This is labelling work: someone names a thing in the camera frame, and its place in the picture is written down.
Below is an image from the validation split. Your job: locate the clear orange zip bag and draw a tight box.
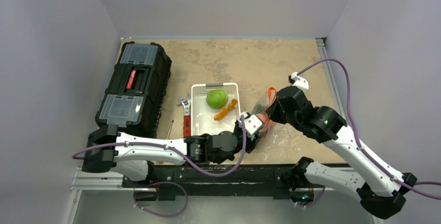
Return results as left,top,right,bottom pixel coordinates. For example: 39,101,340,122
251,87,277,140

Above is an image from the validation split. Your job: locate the pink peach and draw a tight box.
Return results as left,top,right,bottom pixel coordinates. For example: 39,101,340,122
256,113,273,132

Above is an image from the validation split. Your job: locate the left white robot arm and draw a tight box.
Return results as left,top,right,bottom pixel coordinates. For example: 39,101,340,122
82,115,265,187

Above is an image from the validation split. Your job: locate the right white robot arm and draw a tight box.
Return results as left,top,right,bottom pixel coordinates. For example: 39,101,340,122
266,86,417,219

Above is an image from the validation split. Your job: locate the white plastic basket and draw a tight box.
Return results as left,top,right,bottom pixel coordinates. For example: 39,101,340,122
190,82,241,135

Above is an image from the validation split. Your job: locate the green cabbage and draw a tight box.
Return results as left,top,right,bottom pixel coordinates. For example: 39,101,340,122
206,89,229,109

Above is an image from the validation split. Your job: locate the yellow black screwdriver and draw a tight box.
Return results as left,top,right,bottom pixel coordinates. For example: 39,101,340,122
166,120,174,139

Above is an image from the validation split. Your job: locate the black base bar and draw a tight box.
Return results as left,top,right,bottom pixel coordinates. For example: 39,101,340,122
122,164,323,203

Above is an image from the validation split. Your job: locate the black plastic toolbox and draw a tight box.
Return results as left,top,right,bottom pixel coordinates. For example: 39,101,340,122
95,41,172,138

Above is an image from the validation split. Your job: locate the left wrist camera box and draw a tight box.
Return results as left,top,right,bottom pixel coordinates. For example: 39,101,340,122
238,112,263,140

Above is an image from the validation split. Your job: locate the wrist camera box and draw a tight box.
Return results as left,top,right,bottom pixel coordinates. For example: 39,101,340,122
238,112,263,140
288,72,309,93

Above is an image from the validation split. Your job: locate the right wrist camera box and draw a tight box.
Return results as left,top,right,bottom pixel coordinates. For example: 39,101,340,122
288,72,309,93

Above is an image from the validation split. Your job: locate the right aluminium rail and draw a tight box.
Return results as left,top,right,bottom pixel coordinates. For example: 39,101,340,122
316,38,346,119

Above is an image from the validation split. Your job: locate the aluminium rail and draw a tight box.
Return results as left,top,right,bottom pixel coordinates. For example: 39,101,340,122
316,38,346,119
63,170,381,223

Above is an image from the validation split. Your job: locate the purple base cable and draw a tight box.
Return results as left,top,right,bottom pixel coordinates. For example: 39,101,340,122
133,181,189,218

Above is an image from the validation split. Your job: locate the front aluminium rail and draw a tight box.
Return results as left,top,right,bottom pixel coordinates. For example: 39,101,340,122
63,170,381,223

